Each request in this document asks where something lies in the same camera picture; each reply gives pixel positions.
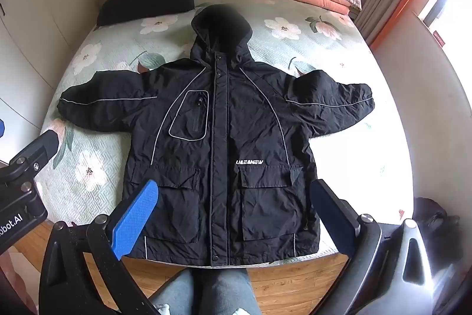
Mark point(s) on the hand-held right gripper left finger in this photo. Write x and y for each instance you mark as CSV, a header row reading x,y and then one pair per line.
x,y
132,219

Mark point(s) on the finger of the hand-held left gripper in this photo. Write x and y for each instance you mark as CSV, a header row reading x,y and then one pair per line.
x,y
1,128
38,149

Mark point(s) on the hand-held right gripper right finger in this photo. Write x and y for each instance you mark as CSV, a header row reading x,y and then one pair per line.
x,y
332,219

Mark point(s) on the black hooded jacket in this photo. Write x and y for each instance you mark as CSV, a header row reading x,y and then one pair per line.
x,y
228,115

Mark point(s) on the person's blue jeans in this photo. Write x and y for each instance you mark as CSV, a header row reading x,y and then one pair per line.
x,y
217,293

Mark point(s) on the green floral bedspread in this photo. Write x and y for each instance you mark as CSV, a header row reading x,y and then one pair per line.
x,y
110,53

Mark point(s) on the white wardrobe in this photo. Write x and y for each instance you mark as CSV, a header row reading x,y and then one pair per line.
x,y
44,5

